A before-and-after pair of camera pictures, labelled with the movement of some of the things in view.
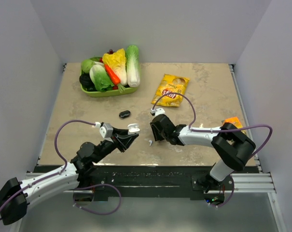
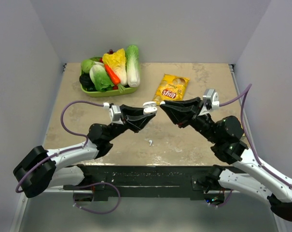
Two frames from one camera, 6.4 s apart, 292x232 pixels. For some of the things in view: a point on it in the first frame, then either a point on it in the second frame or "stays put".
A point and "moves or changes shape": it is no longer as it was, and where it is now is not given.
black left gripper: [121, 141] -> [134, 119]
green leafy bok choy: [102, 80] stays put
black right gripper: [157, 137] -> [183, 116]
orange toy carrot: [114, 78] stays put
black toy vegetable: [86, 82] stays put
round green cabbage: [86, 65] stays put
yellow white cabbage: [117, 60] stays put
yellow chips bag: [170, 83] stays put
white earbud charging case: [133, 128] moves or changes shape
